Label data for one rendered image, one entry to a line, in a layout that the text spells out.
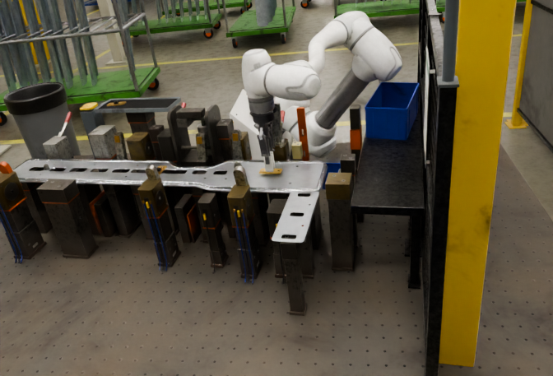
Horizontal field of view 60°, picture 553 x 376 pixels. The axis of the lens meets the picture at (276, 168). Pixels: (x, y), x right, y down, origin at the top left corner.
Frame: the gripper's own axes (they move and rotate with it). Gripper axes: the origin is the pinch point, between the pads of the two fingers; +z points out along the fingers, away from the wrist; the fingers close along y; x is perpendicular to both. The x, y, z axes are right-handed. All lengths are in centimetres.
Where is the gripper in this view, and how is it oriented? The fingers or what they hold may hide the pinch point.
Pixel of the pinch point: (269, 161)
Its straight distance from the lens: 178.6
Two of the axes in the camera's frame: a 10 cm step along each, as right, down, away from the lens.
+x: -9.7, -0.1, 2.6
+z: 1.1, 8.8, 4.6
